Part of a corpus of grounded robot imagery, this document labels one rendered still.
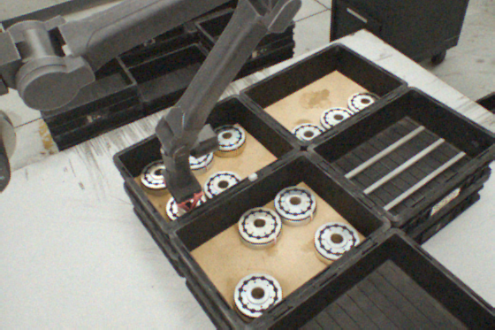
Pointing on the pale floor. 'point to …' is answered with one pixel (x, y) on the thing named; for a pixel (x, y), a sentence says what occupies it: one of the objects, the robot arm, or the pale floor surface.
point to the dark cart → (403, 2)
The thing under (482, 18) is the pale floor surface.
